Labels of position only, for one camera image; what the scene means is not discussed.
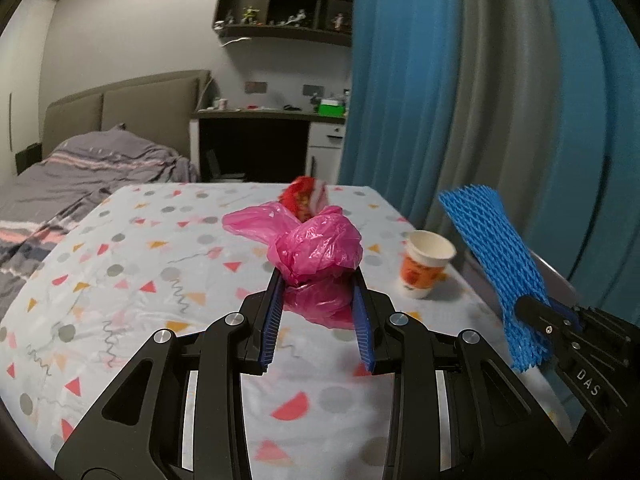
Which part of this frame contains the blue foam fruit net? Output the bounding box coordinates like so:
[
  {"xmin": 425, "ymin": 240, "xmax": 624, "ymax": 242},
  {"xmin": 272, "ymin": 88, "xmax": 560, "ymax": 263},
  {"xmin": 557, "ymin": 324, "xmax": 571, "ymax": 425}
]
[{"xmin": 438, "ymin": 185, "xmax": 551, "ymax": 372}]

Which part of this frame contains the dark wooden desk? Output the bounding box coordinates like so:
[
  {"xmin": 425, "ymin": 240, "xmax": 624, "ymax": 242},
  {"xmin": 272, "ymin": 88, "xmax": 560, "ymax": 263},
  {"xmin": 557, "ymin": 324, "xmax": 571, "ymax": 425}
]
[{"xmin": 190, "ymin": 110, "xmax": 346, "ymax": 183}]

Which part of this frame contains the purple plastic trash bin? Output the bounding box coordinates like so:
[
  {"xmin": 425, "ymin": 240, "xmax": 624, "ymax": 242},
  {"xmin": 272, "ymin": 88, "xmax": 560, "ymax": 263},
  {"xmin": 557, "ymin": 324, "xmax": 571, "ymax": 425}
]
[{"xmin": 459, "ymin": 249, "xmax": 582, "ymax": 406}]

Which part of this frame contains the dark wall shelf unit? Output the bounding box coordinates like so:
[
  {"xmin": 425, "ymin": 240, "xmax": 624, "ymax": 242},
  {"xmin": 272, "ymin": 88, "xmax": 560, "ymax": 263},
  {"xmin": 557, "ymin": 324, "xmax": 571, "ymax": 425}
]
[{"xmin": 213, "ymin": 0, "xmax": 354, "ymax": 47}]

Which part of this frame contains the white orange paper cup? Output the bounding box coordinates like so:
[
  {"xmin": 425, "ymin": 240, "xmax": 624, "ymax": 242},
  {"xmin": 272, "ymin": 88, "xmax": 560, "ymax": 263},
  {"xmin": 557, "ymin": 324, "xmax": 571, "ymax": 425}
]
[{"xmin": 399, "ymin": 231, "xmax": 457, "ymax": 299}]

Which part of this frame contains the white drawer cabinet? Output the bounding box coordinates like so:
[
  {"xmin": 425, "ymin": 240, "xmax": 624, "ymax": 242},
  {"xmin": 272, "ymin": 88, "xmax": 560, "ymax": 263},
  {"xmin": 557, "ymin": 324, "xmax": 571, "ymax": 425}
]
[{"xmin": 306, "ymin": 122, "xmax": 346, "ymax": 184}]

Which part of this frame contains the patterned white table cloth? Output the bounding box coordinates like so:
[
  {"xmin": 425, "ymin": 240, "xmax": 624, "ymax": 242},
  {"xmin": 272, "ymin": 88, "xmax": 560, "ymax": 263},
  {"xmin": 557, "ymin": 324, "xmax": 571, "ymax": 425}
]
[{"xmin": 0, "ymin": 181, "xmax": 574, "ymax": 480}]

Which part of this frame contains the black bedside table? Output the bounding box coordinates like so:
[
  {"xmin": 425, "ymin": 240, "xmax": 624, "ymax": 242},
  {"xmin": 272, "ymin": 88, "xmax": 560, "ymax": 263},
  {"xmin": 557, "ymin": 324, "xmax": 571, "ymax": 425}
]
[{"xmin": 15, "ymin": 143, "xmax": 42, "ymax": 174}]

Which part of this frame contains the green box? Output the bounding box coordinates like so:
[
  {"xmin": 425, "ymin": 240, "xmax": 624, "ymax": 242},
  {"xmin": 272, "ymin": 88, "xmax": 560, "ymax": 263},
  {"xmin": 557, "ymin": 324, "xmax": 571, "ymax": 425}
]
[{"xmin": 318, "ymin": 99, "xmax": 345, "ymax": 117}]

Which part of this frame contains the red white snack wrapper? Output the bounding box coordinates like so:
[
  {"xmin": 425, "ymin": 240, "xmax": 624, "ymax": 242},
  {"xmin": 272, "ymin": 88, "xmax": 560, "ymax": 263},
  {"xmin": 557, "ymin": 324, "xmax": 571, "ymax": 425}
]
[{"xmin": 278, "ymin": 176, "xmax": 329, "ymax": 222}]

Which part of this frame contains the blue curtain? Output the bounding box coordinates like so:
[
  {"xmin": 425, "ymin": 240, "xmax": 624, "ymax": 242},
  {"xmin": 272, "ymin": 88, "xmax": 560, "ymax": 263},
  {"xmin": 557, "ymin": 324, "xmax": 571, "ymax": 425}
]
[{"xmin": 340, "ymin": 0, "xmax": 639, "ymax": 321}]

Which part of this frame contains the pink plastic bag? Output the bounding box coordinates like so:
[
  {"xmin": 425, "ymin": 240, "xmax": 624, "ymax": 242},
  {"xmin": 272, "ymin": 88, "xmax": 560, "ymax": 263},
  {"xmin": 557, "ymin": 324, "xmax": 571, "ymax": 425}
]
[{"xmin": 222, "ymin": 202, "xmax": 363, "ymax": 330}]

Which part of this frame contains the grey upholstered headboard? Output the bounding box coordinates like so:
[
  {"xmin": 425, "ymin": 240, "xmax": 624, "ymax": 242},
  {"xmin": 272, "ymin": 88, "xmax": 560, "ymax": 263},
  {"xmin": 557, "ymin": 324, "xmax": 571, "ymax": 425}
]
[{"xmin": 41, "ymin": 70, "xmax": 210, "ymax": 157}]

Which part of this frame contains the grey striped bed duvet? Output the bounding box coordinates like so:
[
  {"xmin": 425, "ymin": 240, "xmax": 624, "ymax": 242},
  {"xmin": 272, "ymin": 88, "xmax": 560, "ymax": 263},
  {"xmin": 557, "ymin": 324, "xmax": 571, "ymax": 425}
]
[{"xmin": 1, "ymin": 128, "xmax": 198, "ymax": 313}]

